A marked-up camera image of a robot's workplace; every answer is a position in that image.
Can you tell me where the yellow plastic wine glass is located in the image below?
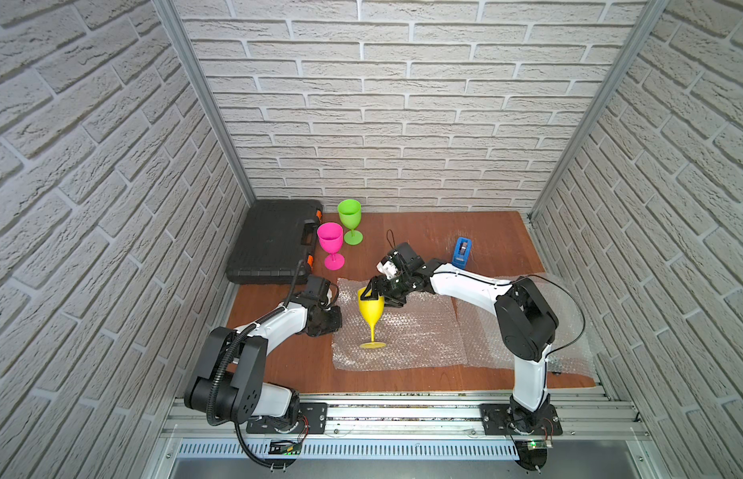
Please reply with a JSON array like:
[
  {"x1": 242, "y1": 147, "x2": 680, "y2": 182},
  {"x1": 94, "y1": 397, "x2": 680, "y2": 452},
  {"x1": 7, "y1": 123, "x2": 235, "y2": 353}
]
[{"x1": 358, "y1": 289, "x2": 387, "y2": 349}]

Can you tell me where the blue tape dispenser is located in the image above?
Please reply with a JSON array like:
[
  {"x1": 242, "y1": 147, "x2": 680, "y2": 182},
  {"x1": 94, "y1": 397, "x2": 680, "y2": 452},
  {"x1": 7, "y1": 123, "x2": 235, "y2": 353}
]
[{"x1": 451, "y1": 237, "x2": 472, "y2": 269}]

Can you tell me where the bubble wrap sheet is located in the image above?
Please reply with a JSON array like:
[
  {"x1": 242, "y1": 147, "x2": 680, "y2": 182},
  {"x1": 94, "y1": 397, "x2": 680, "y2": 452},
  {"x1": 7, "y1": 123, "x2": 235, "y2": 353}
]
[
  {"x1": 332, "y1": 279, "x2": 467, "y2": 372},
  {"x1": 454, "y1": 273, "x2": 595, "y2": 378}
]

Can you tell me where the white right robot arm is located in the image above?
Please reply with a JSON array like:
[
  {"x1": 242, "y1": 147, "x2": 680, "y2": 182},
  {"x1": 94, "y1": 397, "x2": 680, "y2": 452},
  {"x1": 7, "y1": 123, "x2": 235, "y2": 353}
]
[{"x1": 359, "y1": 259, "x2": 559, "y2": 416}]

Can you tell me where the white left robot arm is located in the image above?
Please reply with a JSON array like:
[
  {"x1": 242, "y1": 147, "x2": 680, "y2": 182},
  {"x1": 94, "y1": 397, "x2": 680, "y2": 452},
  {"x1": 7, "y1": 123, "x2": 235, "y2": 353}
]
[{"x1": 183, "y1": 293, "x2": 343, "y2": 430}]

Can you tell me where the pink plastic wine glass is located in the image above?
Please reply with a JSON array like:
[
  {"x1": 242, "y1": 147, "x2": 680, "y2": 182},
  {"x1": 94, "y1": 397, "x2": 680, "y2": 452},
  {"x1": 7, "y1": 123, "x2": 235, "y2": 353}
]
[{"x1": 317, "y1": 223, "x2": 345, "y2": 271}]

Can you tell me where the green plastic wine glass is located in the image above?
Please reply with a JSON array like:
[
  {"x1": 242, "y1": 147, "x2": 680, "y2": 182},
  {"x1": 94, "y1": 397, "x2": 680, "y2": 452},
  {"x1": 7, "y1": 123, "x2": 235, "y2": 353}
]
[{"x1": 338, "y1": 199, "x2": 364, "y2": 245}]

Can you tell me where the black plastic tool case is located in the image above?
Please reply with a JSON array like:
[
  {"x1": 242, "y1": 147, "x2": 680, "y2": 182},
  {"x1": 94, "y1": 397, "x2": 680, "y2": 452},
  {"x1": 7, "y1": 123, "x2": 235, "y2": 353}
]
[{"x1": 225, "y1": 200, "x2": 323, "y2": 285}]

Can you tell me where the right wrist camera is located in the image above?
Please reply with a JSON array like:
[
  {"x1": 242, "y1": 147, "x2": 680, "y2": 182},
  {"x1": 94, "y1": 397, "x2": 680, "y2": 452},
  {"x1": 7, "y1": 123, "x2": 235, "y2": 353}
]
[{"x1": 389, "y1": 243, "x2": 425, "y2": 273}]

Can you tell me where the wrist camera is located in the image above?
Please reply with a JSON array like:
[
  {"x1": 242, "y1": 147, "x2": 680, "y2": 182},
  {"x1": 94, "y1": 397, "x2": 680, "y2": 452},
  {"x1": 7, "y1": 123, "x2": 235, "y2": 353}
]
[
  {"x1": 302, "y1": 275, "x2": 333, "y2": 305},
  {"x1": 389, "y1": 243, "x2": 425, "y2": 273}
]

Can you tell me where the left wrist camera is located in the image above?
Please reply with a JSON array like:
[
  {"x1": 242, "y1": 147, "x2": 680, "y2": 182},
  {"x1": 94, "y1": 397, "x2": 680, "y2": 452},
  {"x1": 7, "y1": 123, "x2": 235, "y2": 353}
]
[{"x1": 302, "y1": 275, "x2": 333, "y2": 305}]

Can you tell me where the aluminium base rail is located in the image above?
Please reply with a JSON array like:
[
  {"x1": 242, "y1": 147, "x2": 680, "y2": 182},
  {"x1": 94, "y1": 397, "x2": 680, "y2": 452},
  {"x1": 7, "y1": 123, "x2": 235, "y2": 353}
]
[{"x1": 143, "y1": 391, "x2": 654, "y2": 479}]

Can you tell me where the left aluminium corner post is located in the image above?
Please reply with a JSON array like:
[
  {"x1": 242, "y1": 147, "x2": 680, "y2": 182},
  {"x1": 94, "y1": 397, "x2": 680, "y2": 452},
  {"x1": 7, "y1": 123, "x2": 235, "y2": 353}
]
[{"x1": 154, "y1": 0, "x2": 257, "y2": 206}]

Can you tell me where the aluminium corner post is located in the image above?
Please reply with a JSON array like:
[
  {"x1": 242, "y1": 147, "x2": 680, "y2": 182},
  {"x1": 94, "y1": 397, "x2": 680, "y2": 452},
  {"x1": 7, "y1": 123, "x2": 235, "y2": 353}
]
[
  {"x1": 154, "y1": 0, "x2": 257, "y2": 206},
  {"x1": 527, "y1": 0, "x2": 669, "y2": 223}
]

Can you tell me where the right aluminium corner post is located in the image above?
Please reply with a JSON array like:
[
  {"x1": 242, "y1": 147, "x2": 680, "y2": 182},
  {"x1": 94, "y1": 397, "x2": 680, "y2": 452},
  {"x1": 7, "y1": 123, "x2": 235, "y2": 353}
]
[{"x1": 527, "y1": 0, "x2": 669, "y2": 223}]

